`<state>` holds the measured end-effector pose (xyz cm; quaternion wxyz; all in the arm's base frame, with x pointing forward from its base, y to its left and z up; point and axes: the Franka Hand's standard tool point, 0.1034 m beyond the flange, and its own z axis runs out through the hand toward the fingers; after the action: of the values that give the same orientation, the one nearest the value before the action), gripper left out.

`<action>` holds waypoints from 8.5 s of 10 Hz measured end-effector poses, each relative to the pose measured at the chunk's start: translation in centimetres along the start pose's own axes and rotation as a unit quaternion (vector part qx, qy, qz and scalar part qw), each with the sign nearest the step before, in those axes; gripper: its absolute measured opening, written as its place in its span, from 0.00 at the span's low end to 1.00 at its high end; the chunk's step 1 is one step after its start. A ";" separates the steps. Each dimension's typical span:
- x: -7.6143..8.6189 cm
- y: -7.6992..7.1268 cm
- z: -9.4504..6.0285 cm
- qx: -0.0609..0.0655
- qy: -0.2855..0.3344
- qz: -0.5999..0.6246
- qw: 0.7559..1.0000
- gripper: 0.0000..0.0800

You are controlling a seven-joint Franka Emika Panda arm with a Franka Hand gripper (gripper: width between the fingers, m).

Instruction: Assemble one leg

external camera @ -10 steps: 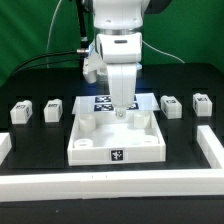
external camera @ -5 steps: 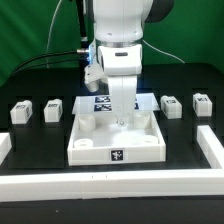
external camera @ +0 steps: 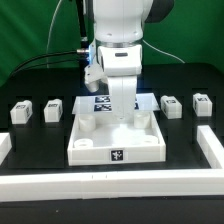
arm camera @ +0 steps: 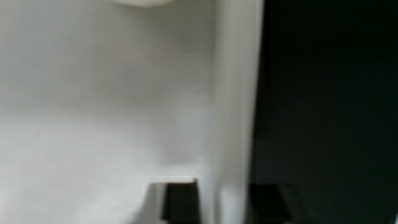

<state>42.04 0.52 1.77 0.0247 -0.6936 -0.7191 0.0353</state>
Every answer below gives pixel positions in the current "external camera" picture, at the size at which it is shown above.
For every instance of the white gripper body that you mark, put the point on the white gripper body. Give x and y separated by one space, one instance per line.
120 68

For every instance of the white square tabletop part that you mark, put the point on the white square tabletop part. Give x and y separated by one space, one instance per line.
100 139

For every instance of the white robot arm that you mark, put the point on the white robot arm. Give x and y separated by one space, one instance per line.
120 23

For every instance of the white sheet with markers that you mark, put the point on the white sheet with markers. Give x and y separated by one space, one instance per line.
101 103

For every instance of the white U-shaped fence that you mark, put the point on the white U-shaped fence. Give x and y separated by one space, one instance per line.
92 185

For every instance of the black camera stand pole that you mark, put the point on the black camera stand pole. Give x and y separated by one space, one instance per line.
82 9

